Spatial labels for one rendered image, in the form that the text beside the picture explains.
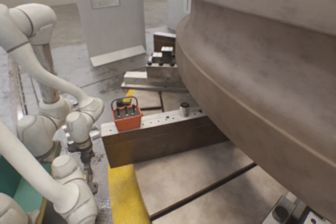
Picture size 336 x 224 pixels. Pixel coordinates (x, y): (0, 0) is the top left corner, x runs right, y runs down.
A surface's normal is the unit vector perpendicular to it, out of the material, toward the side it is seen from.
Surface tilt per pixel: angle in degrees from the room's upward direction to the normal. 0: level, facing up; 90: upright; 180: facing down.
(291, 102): 62
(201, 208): 0
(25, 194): 0
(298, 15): 90
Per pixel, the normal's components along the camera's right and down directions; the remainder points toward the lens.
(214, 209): 0.00, -0.82
